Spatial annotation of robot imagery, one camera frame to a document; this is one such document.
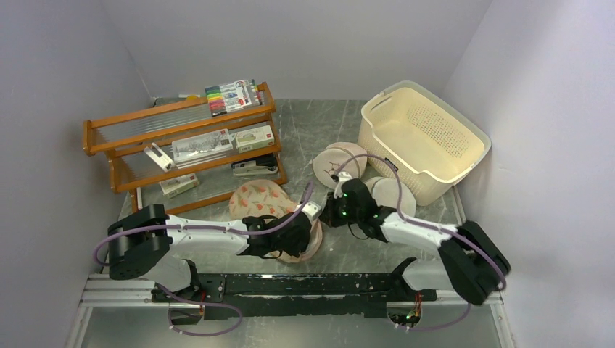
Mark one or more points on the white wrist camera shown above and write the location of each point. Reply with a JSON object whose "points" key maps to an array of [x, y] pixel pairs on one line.
{"points": [[312, 210], [340, 178]]}

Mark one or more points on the colour marker pen pack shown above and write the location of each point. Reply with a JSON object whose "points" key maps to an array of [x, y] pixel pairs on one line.
{"points": [[233, 97]]}

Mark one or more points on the small green staples box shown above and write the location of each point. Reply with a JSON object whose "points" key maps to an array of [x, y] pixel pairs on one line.
{"points": [[175, 186]]}

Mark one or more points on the aluminium frame rail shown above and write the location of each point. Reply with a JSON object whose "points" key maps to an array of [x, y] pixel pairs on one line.
{"points": [[102, 291]]}

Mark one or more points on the orange wooden shelf rack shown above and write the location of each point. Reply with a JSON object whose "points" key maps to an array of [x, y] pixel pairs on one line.
{"points": [[122, 138]]}

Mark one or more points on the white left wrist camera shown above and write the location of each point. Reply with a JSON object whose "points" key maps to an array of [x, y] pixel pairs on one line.
{"points": [[312, 210]]}

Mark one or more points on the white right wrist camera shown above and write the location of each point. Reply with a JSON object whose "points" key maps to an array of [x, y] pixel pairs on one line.
{"points": [[340, 178]]}

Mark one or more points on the black white stapler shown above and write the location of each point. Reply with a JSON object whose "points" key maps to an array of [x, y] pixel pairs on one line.
{"points": [[255, 167]]}

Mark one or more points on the white clip tool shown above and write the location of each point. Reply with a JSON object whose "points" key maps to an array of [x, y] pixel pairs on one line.
{"points": [[159, 157]]}

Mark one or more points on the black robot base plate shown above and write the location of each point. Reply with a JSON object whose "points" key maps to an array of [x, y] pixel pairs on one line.
{"points": [[268, 295]]}

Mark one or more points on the cream plastic laundry basket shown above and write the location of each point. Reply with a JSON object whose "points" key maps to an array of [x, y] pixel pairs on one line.
{"points": [[412, 134]]}

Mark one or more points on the white mesh bag beige zipper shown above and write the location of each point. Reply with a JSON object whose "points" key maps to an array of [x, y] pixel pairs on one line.
{"points": [[327, 163]]}

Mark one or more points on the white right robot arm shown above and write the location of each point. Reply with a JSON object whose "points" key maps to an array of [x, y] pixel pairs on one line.
{"points": [[467, 260]]}

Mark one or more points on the white red pen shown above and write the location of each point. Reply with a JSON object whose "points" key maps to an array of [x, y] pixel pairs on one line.
{"points": [[138, 199]]}

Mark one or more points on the grey printed flat box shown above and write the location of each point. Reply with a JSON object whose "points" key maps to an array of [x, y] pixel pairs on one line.
{"points": [[202, 146]]}

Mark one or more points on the green white staples box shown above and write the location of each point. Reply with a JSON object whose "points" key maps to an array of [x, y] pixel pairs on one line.
{"points": [[255, 138]]}

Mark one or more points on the white mesh bag grey zipper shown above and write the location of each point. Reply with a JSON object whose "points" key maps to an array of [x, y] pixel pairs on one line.
{"points": [[386, 193]]}

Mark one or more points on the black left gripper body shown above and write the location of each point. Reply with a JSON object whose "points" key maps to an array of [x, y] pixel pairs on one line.
{"points": [[292, 248]]}

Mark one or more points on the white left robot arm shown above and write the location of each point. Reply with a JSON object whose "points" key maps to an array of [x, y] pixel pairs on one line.
{"points": [[147, 242]]}

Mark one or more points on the floral mesh laundry bag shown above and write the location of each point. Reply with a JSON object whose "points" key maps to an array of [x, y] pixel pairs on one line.
{"points": [[260, 197]]}

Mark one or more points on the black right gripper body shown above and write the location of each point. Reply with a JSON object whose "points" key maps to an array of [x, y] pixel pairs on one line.
{"points": [[339, 212]]}

